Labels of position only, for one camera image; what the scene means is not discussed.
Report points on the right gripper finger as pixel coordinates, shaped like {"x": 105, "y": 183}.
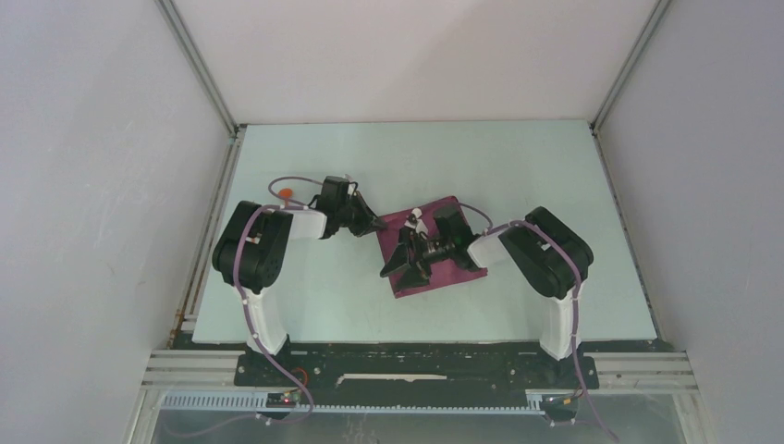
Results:
{"x": 401, "y": 258}
{"x": 413, "y": 275}

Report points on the orange plastic spoon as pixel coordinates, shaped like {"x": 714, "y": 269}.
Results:
{"x": 285, "y": 194}

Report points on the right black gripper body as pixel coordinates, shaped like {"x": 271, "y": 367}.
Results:
{"x": 441, "y": 251}

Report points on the white cable duct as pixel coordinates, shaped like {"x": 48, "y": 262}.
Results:
{"x": 271, "y": 402}

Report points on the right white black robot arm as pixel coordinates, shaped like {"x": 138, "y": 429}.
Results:
{"x": 553, "y": 259}

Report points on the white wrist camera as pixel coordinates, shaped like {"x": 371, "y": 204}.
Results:
{"x": 352, "y": 185}
{"x": 415, "y": 223}

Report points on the maroon cloth napkin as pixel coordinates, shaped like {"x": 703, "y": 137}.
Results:
{"x": 444, "y": 274}

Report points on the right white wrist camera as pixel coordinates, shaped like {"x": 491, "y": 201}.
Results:
{"x": 415, "y": 223}

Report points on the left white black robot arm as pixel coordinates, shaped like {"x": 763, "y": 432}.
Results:
{"x": 250, "y": 252}

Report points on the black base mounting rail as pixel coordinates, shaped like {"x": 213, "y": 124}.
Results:
{"x": 501, "y": 373}

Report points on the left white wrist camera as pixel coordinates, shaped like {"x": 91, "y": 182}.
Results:
{"x": 352, "y": 185}

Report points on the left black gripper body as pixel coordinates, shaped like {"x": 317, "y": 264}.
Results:
{"x": 344, "y": 211}

